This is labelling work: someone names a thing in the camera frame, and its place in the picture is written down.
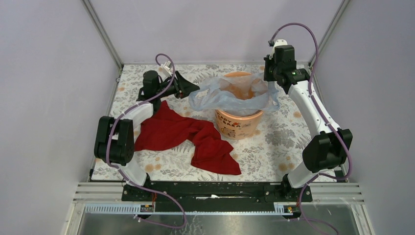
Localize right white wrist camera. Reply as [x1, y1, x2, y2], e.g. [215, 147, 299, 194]
[268, 39, 288, 57]

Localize right aluminium frame post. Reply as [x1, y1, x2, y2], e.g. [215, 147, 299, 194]
[308, 0, 351, 68]

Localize left aluminium frame post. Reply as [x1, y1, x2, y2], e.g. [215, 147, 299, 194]
[81, 0, 123, 70]

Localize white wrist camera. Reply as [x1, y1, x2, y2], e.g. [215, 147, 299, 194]
[160, 61, 175, 77]
[268, 39, 288, 57]

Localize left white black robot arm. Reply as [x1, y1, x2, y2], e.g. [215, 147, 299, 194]
[93, 70, 199, 201]

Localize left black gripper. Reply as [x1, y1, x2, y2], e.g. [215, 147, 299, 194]
[155, 70, 199, 98]

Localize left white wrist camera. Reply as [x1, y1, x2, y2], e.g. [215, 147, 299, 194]
[160, 61, 175, 77]

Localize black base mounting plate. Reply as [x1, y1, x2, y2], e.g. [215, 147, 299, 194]
[121, 181, 313, 208]

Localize orange plastic trash bin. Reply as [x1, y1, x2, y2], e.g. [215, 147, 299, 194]
[215, 72, 269, 140]

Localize floral patterned table mat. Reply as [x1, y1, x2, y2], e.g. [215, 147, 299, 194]
[91, 63, 338, 183]

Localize light blue plastic trash bag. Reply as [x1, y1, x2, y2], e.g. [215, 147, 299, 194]
[188, 72, 280, 117]

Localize silver slotted cable duct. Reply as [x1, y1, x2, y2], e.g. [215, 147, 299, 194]
[85, 203, 298, 216]

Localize red cloth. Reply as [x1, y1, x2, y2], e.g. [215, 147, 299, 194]
[135, 101, 241, 175]

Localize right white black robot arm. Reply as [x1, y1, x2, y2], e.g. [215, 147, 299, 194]
[264, 40, 352, 202]

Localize aluminium frame post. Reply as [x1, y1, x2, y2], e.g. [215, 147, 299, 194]
[308, 0, 351, 68]
[81, 0, 123, 70]

